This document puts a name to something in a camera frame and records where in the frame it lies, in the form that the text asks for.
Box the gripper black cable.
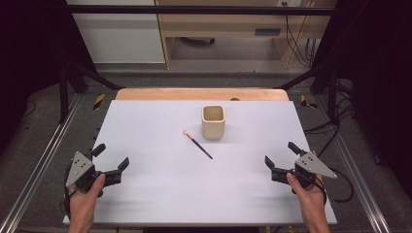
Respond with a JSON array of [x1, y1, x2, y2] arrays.
[[313, 176, 327, 206], [63, 164, 73, 218]]

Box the grey desk label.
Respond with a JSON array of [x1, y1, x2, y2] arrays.
[[255, 28, 282, 37]]

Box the white cabinet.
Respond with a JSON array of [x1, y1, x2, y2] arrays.
[[66, 0, 166, 65]]

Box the light wooden desk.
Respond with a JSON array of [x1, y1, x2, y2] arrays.
[[154, 0, 338, 70]]

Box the black curtain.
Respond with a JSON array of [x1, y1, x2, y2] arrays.
[[0, 0, 96, 154], [312, 0, 412, 190]]

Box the yellow-black tape strip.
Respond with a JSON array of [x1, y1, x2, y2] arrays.
[[92, 93, 106, 111], [299, 94, 319, 110]]

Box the hanging black cables bundle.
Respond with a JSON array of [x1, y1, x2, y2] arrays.
[[281, 1, 322, 68]]

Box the looped black floor cable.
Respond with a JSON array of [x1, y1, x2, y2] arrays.
[[316, 125, 355, 204]]

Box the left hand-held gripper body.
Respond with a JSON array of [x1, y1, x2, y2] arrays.
[[65, 150, 106, 195]]

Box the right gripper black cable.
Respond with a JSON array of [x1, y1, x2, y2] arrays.
[[313, 176, 327, 206]]

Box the white board sheet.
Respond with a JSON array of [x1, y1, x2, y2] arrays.
[[62, 99, 338, 226]]

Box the black horizontal frame bar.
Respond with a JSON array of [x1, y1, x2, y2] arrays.
[[64, 4, 338, 17]]

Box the person's right hand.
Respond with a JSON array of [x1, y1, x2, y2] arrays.
[[286, 173, 326, 214]]

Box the beige square cup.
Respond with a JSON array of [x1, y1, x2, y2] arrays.
[[201, 104, 226, 141]]

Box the black floor cables bundle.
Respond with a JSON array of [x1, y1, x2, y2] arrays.
[[304, 79, 357, 134]]

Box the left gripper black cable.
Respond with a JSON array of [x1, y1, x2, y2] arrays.
[[63, 164, 73, 218]]

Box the black frame strut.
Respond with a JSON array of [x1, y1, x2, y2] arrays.
[[278, 61, 339, 125], [57, 61, 125, 124]]

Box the aluminium rail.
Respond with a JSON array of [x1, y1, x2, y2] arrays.
[[0, 93, 84, 233], [315, 96, 392, 233]]

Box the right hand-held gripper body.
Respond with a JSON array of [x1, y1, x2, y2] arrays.
[[287, 151, 338, 189]]

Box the black-handled makeup brush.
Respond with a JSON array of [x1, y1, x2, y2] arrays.
[[183, 129, 214, 160]]

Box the person's left hand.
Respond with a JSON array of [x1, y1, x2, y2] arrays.
[[69, 174, 107, 216]]

